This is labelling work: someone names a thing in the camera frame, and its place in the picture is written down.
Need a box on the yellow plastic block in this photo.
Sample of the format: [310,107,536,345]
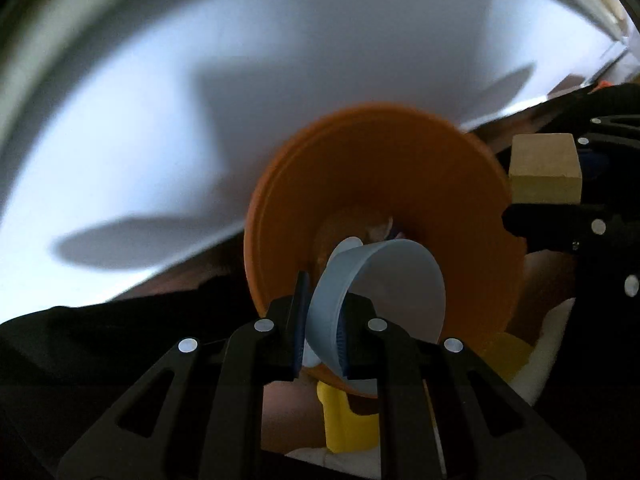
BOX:
[316,380,381,453]

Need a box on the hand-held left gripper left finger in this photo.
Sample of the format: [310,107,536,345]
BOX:
[57,270,313,480]

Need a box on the wooden block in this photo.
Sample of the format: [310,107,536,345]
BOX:
[508,133,584,206]

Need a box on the orange plastic bin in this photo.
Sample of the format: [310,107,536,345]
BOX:
[243,103,527,401]

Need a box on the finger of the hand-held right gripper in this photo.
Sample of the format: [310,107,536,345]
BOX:
[575,110,640,201]
[501,202,640,311]

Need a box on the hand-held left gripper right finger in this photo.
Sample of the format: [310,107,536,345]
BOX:
[336,292,587,480]

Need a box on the light blue plastic bowl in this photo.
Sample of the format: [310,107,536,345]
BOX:
[305,236,447,397]

